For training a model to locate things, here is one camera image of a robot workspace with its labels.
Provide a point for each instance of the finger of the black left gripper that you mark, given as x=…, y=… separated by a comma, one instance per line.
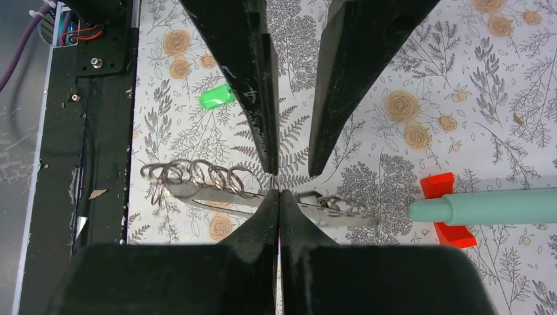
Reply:
x=236, y=34
x=360, y=39

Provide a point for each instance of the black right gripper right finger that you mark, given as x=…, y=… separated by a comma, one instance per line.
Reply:
x=320, y=276

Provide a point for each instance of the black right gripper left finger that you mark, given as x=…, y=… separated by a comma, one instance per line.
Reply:
x=237, y=275

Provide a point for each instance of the green key tag with key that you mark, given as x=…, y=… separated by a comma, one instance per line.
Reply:
x=216, y=97

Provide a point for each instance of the black key tag with key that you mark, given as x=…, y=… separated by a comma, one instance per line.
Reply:
x=308, y=197

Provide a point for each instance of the silver carabiner keyring with chain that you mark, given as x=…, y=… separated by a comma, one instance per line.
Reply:
x=204, y=185

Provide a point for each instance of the floral patterned table mat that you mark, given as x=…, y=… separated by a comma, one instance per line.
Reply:
x=473, y=92

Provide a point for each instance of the red rolling pin stand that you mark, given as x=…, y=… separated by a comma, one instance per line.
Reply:
x=434, y=188

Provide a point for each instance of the teal rolling pin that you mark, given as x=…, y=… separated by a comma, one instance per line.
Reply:
x=498, y=207

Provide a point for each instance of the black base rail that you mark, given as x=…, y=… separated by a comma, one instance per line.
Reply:
x=80, y=188

